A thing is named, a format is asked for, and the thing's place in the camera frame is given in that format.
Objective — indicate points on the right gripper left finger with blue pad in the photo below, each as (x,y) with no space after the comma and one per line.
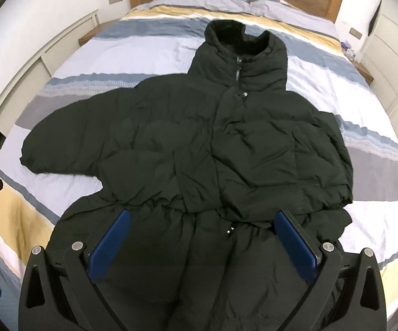
(65,296)

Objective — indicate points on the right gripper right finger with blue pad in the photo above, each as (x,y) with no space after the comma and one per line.
(361,305)

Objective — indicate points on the black puffer jacket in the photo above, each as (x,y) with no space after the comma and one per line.
(203,162)

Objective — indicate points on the striped duvet cover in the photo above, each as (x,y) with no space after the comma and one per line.
(160,40)

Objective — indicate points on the white low cabinet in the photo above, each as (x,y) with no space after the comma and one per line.
(39,69)

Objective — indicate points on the left wooden nightstand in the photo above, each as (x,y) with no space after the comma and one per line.
(95,31)

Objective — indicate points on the wooden nightstand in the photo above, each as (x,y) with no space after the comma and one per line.
(95,31)
(363,71)

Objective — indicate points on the right wooden nightstand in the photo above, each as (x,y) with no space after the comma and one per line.
(363,71)

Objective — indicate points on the right striped pillow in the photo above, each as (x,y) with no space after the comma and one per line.
(281,10)

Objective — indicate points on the right wall switch plate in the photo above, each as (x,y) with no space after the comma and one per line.
(355,33)

